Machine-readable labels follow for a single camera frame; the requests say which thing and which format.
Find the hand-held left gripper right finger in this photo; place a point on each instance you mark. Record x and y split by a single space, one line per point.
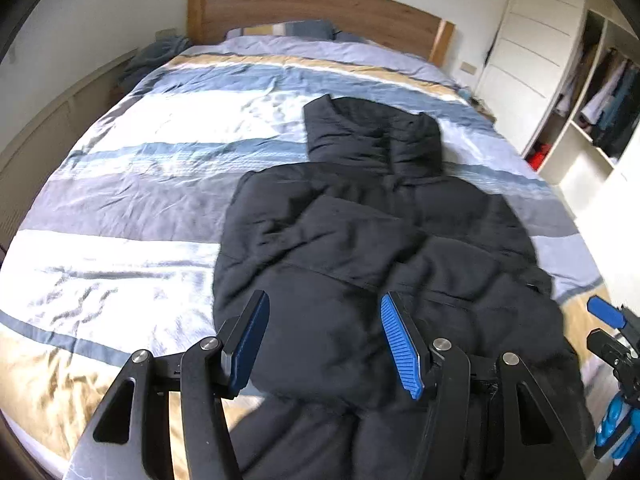
400 345

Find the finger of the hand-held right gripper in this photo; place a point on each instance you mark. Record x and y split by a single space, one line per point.
602 345
606 311

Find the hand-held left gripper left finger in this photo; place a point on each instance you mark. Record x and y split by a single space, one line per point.
247 345

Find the black puffer jacket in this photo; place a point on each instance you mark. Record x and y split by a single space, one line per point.
350 240

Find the row of hanging clothes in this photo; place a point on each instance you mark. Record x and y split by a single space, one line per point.
610 100

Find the red bag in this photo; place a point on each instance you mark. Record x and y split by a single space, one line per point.
539 156

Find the striped duvet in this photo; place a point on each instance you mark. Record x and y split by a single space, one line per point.
125 185

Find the white wardrobe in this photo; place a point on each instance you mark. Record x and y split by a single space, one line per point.
530 35

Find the grey-blue cloth heap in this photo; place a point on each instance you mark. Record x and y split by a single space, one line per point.
155 55

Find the blue pillow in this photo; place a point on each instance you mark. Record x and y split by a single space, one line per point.
349 37

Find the striped pillow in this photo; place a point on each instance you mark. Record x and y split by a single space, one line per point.
285 29

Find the wooden headboard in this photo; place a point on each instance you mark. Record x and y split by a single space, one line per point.
325 7

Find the beige wall socket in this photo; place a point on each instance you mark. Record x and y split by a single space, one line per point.
468 67

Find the grey wall socket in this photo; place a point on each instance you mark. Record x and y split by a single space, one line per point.
166 33

